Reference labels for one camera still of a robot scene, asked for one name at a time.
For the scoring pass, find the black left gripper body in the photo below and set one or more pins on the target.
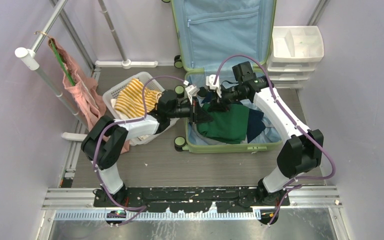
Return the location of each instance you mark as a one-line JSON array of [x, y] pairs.
[[194, 114]]

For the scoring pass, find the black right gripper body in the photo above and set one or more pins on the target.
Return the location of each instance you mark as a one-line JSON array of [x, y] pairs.
[[225, 102]]

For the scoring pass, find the dark green garment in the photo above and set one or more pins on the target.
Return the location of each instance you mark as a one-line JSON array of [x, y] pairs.
[[228, 127]]

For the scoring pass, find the green ribbed hard-shell suitcase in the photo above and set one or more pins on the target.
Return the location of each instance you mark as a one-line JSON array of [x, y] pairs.
[[215, 35]]

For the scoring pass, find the white perforated plastic basket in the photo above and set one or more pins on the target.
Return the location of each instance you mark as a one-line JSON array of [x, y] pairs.
[[143, 76]]

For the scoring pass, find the yellow white striped garment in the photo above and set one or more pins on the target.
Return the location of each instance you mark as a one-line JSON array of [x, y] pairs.
[[130, 102]]

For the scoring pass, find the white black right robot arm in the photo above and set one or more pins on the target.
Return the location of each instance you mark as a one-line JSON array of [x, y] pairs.
[[301, 151]]

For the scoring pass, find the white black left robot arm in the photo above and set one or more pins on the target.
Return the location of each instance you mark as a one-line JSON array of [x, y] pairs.
[[103, 144]]

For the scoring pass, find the navy blue folded garment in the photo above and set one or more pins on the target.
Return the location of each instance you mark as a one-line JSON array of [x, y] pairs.
[[255, 121]]

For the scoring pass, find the white plastic drawer organizer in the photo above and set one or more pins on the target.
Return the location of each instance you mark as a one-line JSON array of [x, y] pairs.
[[295, 53]]

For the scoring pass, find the pink cloth garment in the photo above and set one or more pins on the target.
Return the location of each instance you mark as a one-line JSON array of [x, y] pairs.
[[90, 104]]

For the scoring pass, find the green clothes hanger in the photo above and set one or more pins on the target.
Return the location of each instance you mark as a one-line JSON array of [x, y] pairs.
[[61, 62]]

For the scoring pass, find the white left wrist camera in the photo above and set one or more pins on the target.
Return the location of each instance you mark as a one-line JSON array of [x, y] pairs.
[[190, 91]]

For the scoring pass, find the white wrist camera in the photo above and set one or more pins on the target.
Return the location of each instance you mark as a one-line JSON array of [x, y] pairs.
[[213, 83], [190, 91]]

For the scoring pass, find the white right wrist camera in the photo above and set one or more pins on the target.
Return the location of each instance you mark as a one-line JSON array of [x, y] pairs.
[[213, 83]]

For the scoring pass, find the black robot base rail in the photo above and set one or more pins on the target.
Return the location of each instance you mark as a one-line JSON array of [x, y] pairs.
[[191, 203]]

